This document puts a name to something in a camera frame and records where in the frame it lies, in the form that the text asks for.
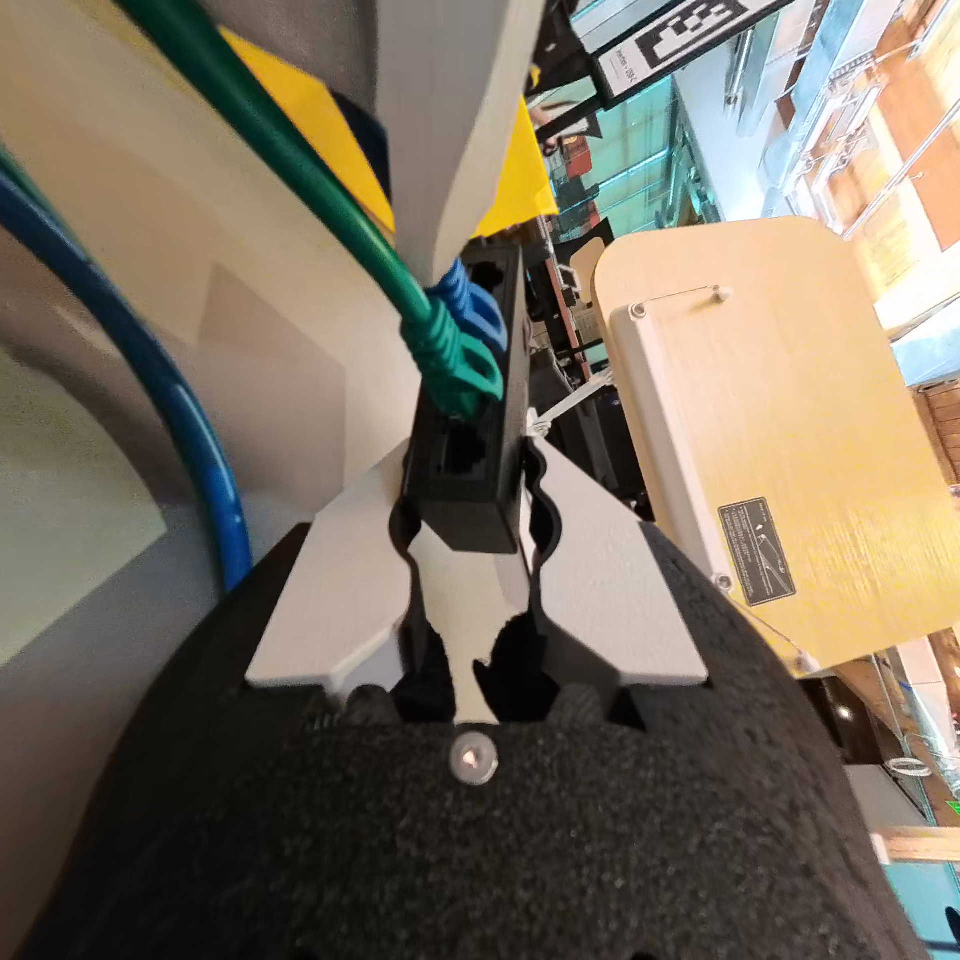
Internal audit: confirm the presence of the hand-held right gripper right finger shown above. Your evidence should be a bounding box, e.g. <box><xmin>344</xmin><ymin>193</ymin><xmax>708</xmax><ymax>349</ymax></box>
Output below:
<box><xmin>472</xmin><ymin>437</ymin><xmax>710</xmax><ymax>724</ymax></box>

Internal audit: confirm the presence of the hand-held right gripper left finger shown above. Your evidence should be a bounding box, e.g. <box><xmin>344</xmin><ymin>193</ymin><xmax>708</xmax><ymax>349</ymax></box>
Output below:
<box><xmin>245</xmin><ymin>446</ymin><xmax>456</xmax><ymax>724</ymax></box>

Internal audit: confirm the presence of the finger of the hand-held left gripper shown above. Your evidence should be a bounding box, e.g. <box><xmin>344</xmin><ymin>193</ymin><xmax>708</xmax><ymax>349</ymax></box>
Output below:
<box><xmin>197</xmin><ymin>0</ymin><xmax>381</xmax><ymax>115</ymax></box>
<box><xmin>371</xmin><ymin>0</ymin><xmax>549</xmax><ymax>291</ymax></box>

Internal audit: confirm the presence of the yellow storage bin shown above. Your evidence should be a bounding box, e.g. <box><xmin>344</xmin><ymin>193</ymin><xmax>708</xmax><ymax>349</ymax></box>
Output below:
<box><xmin>217</xmin><ymin>26</ymin><xmax>560</xmax><ymax>243</ymax></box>

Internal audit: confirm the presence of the black ethernet switch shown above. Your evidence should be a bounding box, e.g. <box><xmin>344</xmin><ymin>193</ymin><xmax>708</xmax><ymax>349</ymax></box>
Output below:
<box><xmin>402</xmin><ymin>240</ymin><xmax>531</xmax><ymax>556</ymax></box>

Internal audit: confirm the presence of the blue ethernet cable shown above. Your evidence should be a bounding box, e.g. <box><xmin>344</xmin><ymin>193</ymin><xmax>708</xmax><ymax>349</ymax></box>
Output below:
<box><xmin>0</xmin><ymin>161</ymin><xmax>511</xmax><ymax>594</ymax></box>

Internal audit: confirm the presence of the green ethernet cable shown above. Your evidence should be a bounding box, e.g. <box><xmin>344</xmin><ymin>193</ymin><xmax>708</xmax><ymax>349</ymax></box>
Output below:
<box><xmin>112</xmin><ymin>0</ymin><xmax>505</xmax><ymax>419</ymax></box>

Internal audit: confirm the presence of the black white marker sign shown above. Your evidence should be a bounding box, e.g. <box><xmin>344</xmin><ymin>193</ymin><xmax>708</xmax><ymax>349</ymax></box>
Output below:
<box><xmin>570</xmin><ymin>0</ymin><xmax>798</xmax><ymax>111</ymax></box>

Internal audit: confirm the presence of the wooden stand with white base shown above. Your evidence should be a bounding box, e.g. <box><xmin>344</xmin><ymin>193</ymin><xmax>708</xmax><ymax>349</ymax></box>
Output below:
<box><xmin>525</xmin><ymin>216</ymin><xmax>960</xmax><ymax>680</ymax></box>

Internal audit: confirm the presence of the wooden panel black frame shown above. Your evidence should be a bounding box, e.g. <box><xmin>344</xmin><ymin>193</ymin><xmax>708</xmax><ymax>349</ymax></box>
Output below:
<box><xmin>568</xmin><ymin>236</ymin><xmax>610</xmax><ymax>305</ymax></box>

